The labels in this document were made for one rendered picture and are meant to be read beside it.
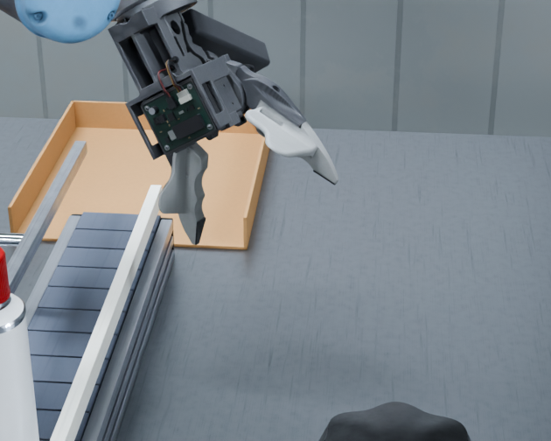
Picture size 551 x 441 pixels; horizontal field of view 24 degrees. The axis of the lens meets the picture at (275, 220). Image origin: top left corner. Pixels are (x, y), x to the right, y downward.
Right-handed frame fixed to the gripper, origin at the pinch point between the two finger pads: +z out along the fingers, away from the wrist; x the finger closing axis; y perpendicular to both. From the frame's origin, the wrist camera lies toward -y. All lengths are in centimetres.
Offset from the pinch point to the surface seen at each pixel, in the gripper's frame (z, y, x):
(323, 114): 1, -150, -60
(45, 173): -12.1, -27.2, -39.6
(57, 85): -30, -142, -112
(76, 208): -7.0, -22.3, -34.3
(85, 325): 2.1, 4.9, -19.3
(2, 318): -3.9, 30.3, -5.2
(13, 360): -0.9, 29.7, -6.5
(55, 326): 1.0, 6.2, -21.4
